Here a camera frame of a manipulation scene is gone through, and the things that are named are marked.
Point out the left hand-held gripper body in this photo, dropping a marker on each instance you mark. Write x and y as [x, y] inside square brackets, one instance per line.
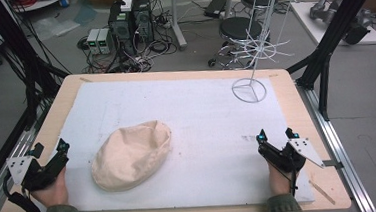
[30, 175]

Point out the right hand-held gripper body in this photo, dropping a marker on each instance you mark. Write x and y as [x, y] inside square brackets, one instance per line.
[285, 159]

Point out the beige cloth hat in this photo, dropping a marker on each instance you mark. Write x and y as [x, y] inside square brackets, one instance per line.
[132, 155]

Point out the person's right hand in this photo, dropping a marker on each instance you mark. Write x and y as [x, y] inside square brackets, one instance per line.
[278, 181]

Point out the person's left hand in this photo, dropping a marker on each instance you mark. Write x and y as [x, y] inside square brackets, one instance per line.
[53, 194]

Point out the thin wooden strip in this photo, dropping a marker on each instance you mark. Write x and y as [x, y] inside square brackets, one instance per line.
[322, 192]

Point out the white foam mat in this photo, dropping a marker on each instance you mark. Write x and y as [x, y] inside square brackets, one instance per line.
[197, 118]

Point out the white platform board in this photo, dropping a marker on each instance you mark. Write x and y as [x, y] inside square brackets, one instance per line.
[311, 27]

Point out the grey power supply unit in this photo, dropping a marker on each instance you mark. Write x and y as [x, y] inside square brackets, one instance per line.
[92, 41]
[105, 41]

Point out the clear plastic sheet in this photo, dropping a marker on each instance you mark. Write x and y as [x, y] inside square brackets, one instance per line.
[60, 25]

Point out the grey robot device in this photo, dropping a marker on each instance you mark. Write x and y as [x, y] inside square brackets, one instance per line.
[340, 11]

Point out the black computer tower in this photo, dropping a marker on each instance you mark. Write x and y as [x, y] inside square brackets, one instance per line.
[143, 19]
[121, 27]

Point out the black flat device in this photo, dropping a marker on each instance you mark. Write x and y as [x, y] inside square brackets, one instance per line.
[215, 7]

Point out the white round table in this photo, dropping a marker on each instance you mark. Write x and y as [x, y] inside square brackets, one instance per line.
[40, 2]

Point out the grey metal table leg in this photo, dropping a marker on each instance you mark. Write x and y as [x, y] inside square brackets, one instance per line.
[177, 20]

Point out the white box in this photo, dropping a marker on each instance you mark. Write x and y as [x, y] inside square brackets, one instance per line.
[126, 4]

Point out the aluminium rail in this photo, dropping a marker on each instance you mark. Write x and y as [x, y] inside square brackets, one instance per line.
[341, 148]
[0, 179]

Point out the metal bracket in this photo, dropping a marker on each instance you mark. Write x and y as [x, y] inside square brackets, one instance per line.
[333, 164]

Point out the black metal frame post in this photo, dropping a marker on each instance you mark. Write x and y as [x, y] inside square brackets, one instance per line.
[11, 48]
[338, 32]

